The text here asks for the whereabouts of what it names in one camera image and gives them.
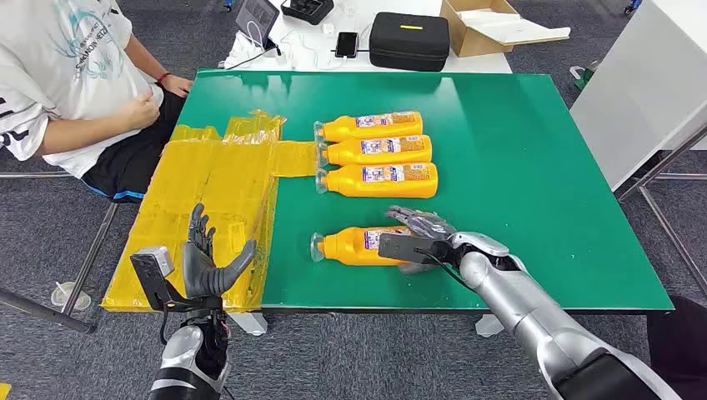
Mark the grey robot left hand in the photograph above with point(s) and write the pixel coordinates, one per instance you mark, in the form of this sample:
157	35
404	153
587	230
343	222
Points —
201	270

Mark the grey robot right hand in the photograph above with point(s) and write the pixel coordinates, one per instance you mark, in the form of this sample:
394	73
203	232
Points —
425	223

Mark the person's right hand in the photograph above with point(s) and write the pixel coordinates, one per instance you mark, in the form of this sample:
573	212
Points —
141	109

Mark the person's left hand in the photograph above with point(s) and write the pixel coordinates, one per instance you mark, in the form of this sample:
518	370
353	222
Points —
178	85

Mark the orange detergent bottle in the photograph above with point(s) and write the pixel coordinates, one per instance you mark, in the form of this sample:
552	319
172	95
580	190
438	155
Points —
375	131
342	245
381	158
381	189

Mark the person's left forearm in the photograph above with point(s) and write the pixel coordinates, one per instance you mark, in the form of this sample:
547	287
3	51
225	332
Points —
146	58

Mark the person's right forearm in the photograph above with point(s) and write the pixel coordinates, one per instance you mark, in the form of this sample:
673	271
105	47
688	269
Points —
83	132

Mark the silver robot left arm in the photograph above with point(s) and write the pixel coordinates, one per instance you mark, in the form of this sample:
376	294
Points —
182	348

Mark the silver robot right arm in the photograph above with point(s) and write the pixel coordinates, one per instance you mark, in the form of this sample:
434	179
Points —
524	309

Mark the white table foot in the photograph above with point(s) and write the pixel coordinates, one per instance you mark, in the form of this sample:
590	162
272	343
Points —
489	327
248	324

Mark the white power strip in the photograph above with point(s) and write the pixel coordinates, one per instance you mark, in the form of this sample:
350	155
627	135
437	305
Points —
243	52

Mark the person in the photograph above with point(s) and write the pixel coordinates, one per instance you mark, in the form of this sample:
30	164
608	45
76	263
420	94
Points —
679	353
66	66

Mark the yellow taped cardboard mat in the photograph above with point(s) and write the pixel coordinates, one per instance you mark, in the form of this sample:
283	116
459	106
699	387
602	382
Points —
193	182

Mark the grey tablet on stand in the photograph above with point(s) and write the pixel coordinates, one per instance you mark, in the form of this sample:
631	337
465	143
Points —
257	16

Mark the green table board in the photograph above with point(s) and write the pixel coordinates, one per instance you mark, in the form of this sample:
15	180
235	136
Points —
524	165

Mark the clear plastic cup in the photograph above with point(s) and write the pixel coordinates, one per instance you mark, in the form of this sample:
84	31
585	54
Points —
58	297

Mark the black plastic tray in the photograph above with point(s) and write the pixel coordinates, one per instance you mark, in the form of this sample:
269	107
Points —
306	10

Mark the small white charger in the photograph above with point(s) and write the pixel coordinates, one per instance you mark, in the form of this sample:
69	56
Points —
328	28

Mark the black smartphone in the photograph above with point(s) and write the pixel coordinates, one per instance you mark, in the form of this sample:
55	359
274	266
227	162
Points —
347	44

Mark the black zip case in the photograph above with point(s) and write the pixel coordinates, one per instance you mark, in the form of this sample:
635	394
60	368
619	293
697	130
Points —
409	44

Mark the brown cardboard box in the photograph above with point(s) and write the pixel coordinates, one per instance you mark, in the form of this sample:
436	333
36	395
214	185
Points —
469	41

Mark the white foam sheet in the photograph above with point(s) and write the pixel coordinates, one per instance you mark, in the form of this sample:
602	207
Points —
513	30

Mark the green and white bag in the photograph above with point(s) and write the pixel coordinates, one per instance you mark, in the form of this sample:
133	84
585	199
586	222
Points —
585	77

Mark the white side table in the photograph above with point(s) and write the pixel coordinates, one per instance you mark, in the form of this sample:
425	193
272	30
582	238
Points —
635	99

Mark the grey metal table legs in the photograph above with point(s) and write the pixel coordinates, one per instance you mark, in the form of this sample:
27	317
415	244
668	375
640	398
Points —
685	176

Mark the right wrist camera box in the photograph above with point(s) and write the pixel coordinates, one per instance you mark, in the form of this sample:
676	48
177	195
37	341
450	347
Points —
403	247

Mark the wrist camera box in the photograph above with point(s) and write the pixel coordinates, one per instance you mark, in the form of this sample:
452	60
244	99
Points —
403	247
152	262

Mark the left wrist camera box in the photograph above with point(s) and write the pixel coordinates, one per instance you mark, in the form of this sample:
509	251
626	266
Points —
152	262

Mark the grey metal chair frame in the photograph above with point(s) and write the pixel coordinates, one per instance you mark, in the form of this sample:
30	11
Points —
33	307

